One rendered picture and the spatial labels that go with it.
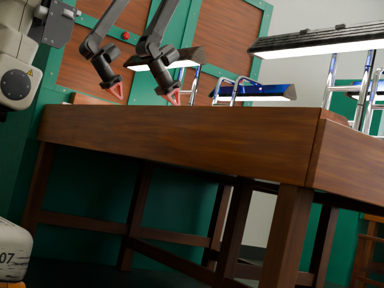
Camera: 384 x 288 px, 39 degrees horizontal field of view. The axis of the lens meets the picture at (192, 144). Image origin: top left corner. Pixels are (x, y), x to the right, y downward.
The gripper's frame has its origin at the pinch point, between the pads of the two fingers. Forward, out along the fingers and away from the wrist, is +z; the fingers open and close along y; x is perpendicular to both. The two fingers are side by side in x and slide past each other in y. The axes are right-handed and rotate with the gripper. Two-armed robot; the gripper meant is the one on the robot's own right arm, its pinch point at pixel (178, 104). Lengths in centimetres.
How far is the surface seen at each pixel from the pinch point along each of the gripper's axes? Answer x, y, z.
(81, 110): 17.4, 45.3, -9.1
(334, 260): -133, 130, 245
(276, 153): 26, -77, -3
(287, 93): -63, 14, 35
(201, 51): -30.2, 13.9, -7.3
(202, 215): -30, 95, 102
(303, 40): -25, -48, -8
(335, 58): -38, -46, 6
